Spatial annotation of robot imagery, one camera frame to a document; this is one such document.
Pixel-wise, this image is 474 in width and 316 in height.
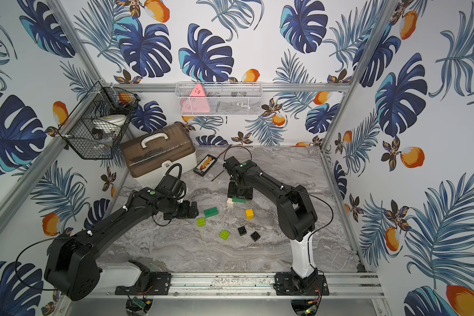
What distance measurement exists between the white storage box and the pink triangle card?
0.46ft

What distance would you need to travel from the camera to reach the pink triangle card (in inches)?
35.4

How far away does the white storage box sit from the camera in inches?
35.9
